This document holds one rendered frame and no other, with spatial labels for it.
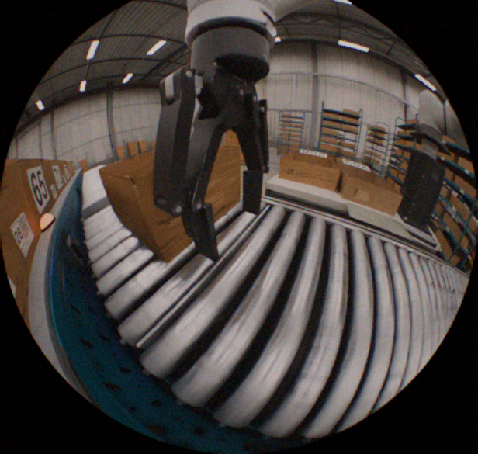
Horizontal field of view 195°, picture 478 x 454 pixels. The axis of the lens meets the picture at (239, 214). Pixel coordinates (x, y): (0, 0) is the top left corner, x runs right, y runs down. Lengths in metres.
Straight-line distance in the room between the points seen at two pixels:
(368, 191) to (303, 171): 0.29
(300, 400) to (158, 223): 0.32
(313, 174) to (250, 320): 0.60
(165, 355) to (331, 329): 0.23
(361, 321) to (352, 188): 0.49
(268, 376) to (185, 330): 0.12
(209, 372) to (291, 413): 0.12
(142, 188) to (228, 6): 0.23
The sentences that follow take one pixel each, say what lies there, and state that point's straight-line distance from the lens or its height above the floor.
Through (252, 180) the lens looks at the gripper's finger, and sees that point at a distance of 0.20.
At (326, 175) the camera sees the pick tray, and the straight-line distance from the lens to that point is 0.67.
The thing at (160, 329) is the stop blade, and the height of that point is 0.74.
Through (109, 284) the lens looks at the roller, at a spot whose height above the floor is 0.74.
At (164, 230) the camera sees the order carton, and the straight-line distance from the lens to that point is 0.25.
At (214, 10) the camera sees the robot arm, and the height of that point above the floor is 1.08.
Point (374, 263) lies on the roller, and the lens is 0.42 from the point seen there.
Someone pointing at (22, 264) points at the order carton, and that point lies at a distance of 0.28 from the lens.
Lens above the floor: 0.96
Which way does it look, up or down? 34 degrees down
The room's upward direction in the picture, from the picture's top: straight up
